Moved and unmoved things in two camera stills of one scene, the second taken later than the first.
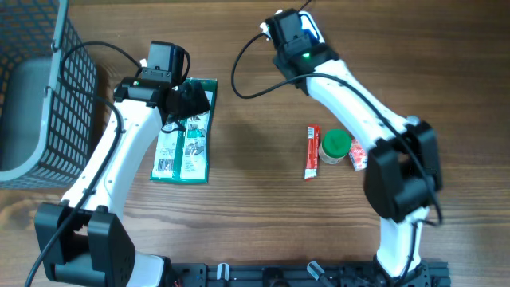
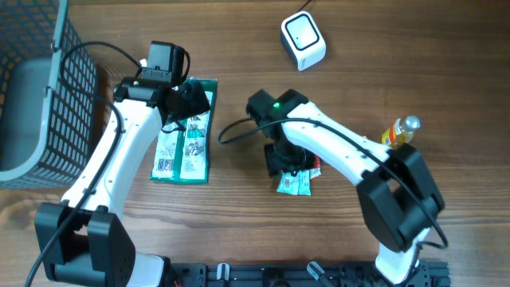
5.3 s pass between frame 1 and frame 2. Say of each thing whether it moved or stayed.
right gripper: moved
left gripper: stayed
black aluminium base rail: stayed
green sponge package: stayed
